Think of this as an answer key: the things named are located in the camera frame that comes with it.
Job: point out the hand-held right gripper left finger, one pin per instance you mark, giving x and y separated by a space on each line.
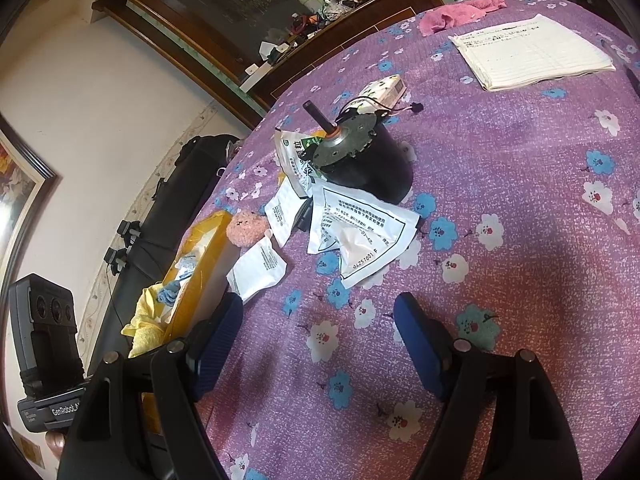
220 342

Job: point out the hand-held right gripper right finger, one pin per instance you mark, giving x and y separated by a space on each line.
420 345

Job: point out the yellow cloth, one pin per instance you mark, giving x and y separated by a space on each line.
145 327

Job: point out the yellow cardboard box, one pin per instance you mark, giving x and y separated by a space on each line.
210 245

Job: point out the person's left hand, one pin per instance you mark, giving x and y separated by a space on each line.
55 444

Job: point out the white printed pouch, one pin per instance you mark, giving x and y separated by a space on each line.
257 270

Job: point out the clear blue-print packet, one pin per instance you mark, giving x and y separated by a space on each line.
186 267

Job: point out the pink fluffy ball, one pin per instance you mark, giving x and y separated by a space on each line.
247 227

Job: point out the large white printed packet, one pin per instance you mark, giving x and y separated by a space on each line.
360 235

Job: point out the long black bag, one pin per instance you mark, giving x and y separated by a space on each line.
165 210

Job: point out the small white printed packet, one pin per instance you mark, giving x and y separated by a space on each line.
285 212

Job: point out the purple floral blanket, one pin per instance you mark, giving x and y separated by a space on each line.
500 220

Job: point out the black electric motor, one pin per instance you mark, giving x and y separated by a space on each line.
370 160

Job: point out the green white packet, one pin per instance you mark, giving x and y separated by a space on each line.
295 155

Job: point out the floral white tissue pack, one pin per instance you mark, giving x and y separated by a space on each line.
382 91

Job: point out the white flat box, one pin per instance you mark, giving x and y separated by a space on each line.
254 76

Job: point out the wooden glass cabinet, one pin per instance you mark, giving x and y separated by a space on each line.
200 65

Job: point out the white paper stack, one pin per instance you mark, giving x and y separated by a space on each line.
535 50

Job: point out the pink cloth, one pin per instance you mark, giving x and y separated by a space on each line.
457 12

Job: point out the white green cup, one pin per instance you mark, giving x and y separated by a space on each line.
307 1

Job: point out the framed wall picture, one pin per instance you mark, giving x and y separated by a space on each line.
15 175

